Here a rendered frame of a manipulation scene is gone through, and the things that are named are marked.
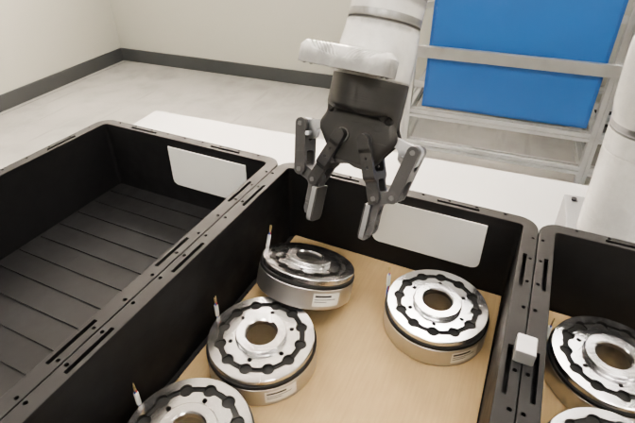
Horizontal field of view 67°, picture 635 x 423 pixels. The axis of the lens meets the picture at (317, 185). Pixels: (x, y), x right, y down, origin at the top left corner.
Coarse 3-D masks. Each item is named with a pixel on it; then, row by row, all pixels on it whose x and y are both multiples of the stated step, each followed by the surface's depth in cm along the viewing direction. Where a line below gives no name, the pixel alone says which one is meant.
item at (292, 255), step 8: (296, 248) 53; (304, 248) 53; (312, 248) 54; (288, 256) 51; (296, 256) 51; (312, 256) 53; (320, 256) 52; (328, 256) 52; (296, 264) 50; (304, 264) 49; (312, 264) 49; (320, 264) 50; (328, 264) 51
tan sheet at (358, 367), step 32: (352, 256) 59; (256, 288) 55; (352, 288) 55; (384, 288) 55; (320, 320) 51; (352, 320) 51; (320, 352) 47; (352, 352) 47; (384, 352) 47; (480, 352) 47; (320, 384) 44; (352, 384) 44; (384, 384) 44; (416, 384) 44; (448, 384) 44; (480, 384) 44; (256, 416) 41; (288, 416) 41; (320, 416) 41; (352, 416) 41; (384, 416) 41; (416, 416) 41; (448, 416) 41
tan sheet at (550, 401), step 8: (552, 312) 52; (560, 320) 51; (552, 328) 50; (544, 384) 44; (544, 392) 43; (552, 392) 43; (544, 400) 43; (552, 400) 43; (544, 408) 42; (552, 408) 42; (560, 408) 42; (544, 416) 41; (552, 416) 41
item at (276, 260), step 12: (264, 252) 51; (276, 252) 53; (324, 252) 55; (276, 264) 49; (288, 264) 49; (336, 264) 52; (348, 264) 53; (288, 276) 47; (300, 276) 47; (312, 276) 48; (324, 276) 49; (336, 276) 50; (348, 276) 49
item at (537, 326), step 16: (544, 240) 46; (576, 240) 47; (592, 240) 46; (608, 240) 46; (544, 256) 44; (544, 272) 44; (544, 304) 39; (528, 320) 38; (544, 320) 38; (544, 336) 36; (544, 352) 35; (528, 368) 34; (528, 384) 33; (528, 400) 32; (528, 416) 31
